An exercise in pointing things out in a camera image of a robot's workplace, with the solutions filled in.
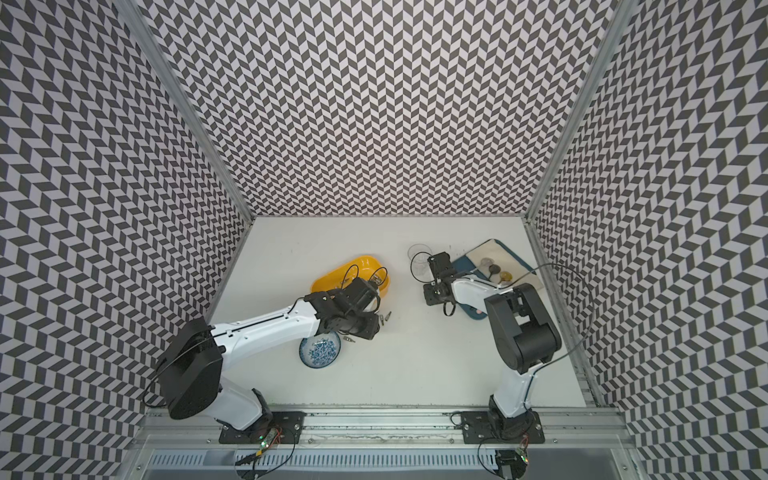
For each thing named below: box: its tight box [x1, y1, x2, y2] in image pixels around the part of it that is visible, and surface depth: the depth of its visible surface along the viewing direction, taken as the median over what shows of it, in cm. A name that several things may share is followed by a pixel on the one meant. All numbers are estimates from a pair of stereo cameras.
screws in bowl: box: [308, 338, 337, 365], surface depth 86 cm
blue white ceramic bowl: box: [299, 331, 341, 369], surface depth 85 cm
